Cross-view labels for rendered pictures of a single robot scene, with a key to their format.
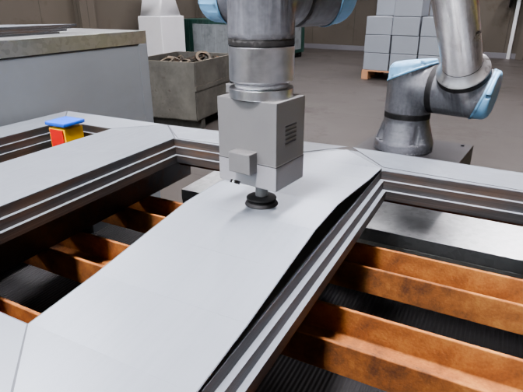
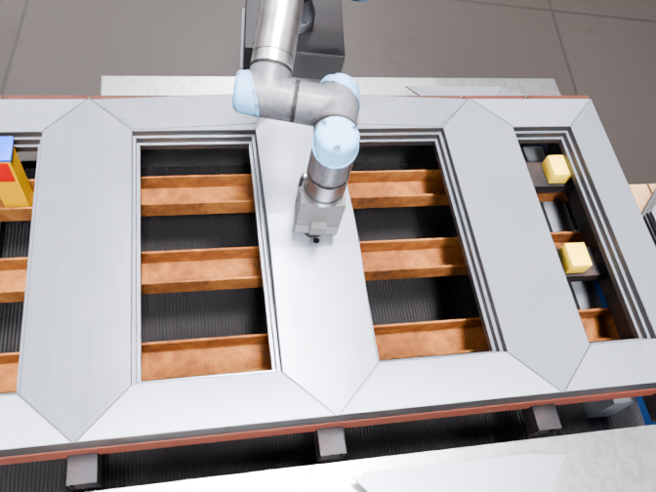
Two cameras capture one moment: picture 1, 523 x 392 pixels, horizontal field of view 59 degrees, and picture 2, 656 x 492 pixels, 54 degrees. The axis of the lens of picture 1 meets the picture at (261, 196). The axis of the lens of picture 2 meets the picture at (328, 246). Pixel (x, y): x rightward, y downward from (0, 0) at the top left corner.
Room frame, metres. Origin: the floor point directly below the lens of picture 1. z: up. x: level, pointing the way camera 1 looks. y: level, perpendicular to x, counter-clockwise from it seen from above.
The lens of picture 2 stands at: (0.07, 0.51, 1.99)
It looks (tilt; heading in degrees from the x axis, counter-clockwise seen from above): 59 degrees down; 309
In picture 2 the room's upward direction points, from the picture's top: 18 degrees clockwise
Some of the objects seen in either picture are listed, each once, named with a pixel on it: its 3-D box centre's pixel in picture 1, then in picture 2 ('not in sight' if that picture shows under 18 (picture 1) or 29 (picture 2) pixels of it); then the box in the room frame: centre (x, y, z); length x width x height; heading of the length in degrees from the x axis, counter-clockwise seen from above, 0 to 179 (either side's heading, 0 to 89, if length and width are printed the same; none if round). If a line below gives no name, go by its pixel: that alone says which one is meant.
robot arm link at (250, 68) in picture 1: (259, 65); (324, 180); (0.54, 0.00, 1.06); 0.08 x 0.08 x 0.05
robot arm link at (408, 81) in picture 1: (413, 85); not in sight; (1.19, -0.39, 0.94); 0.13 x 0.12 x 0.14; 49
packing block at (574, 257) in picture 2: not in sight; (574, 258); (0.21, -0.53, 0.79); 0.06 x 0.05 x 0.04; 153
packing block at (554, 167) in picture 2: not in sight; (556, 169); (0.42, -0.68, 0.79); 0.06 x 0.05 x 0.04; 153
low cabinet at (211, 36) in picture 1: (243, 38); not in sight; (10.76, 0.39, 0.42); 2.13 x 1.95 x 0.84; 147
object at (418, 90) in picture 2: not in sight; (474, 107); (0.72, -0.71, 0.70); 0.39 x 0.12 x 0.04; 63
